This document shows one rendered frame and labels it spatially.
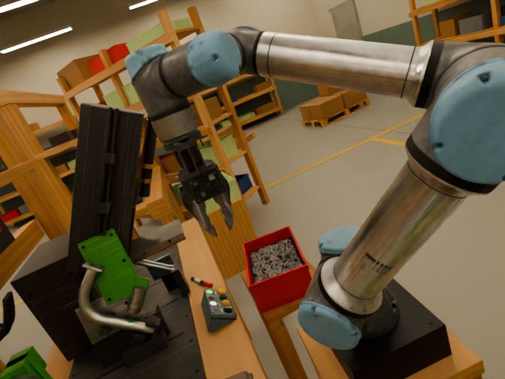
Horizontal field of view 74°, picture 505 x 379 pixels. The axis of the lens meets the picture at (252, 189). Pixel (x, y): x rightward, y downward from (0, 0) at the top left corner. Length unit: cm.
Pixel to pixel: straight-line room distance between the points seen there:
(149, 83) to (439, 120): 42
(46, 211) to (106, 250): 84
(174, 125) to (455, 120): 41
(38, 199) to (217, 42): 153
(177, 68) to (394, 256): 42
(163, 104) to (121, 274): 68
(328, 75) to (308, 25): 1057
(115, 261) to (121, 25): 925
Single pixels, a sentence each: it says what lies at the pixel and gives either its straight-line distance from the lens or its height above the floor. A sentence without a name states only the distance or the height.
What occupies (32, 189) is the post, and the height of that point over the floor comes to 141.
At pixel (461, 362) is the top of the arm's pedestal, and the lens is 92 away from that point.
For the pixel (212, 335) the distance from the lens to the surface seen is 109.
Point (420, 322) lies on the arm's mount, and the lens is 87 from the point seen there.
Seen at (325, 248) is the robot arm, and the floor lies 117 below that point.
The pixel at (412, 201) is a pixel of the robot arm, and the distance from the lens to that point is 48.
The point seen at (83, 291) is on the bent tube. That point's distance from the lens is 113.
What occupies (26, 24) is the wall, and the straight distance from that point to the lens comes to 1049.
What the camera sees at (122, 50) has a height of 221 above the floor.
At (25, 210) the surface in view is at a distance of 1031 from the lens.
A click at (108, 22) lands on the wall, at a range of 1018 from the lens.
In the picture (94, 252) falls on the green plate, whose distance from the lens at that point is 114.
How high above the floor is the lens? 156
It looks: 19 degrees down
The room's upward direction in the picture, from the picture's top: 22 degrees counter-clockwise
